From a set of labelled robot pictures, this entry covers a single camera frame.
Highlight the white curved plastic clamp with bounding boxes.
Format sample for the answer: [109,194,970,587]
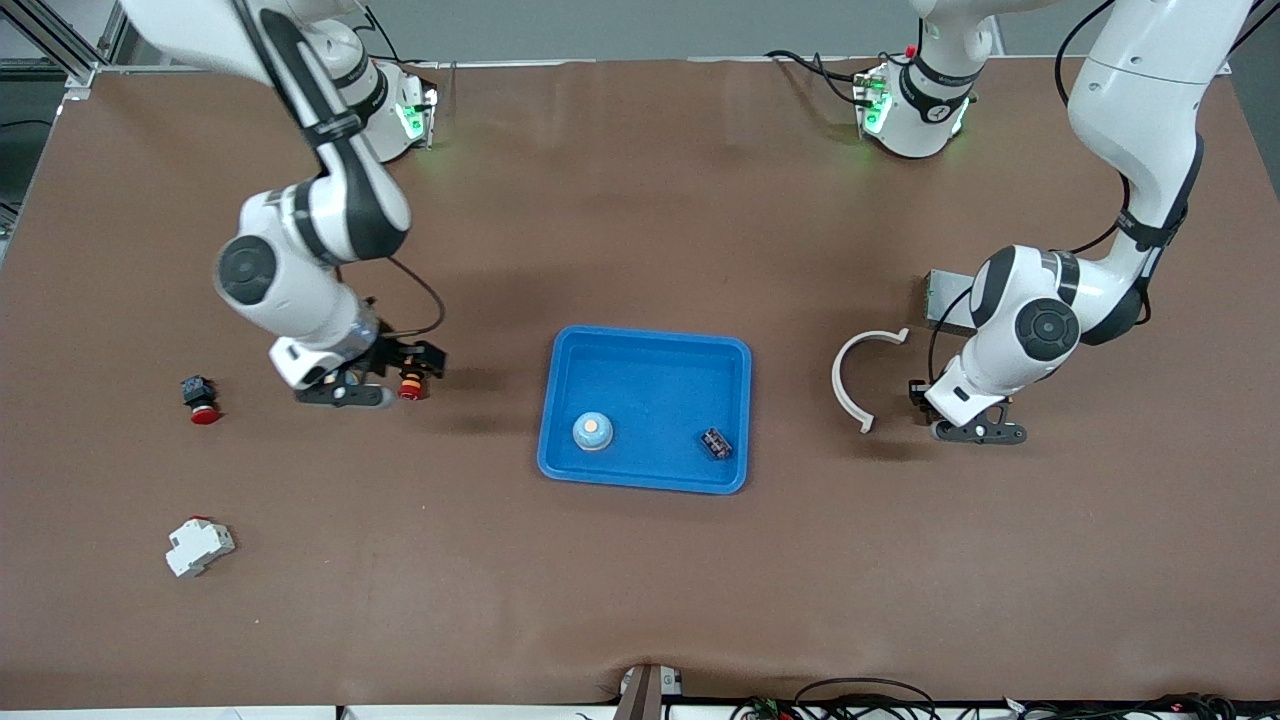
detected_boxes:
[831,328,911,434]

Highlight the aluminium frame post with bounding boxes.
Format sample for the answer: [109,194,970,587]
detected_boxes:
[0,0,131,96]
[1197,0,1280,78]

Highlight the black floor cable bundle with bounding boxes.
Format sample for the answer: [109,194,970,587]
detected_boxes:
[1000,692,1241,720]

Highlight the black arm base cable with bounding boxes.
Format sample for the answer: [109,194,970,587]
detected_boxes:
[765,48,871,106]

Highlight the grey metal power supply box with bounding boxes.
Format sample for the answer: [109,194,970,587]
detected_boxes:
[923,269,986,336]

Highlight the blue plastic tray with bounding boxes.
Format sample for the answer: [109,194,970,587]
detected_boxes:
[537,325,753,495]

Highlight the brown camera stand post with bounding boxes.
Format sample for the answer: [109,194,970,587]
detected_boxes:
[612,663,663,720]

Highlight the black looped cable bundle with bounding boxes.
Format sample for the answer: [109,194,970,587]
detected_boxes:
[735,677,938,720]

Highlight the white circuit breaker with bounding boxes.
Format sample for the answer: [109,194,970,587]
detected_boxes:
[165,516,237,579]

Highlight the red mushroom button blue base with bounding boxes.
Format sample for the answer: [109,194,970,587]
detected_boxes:
[180,375,221,426]

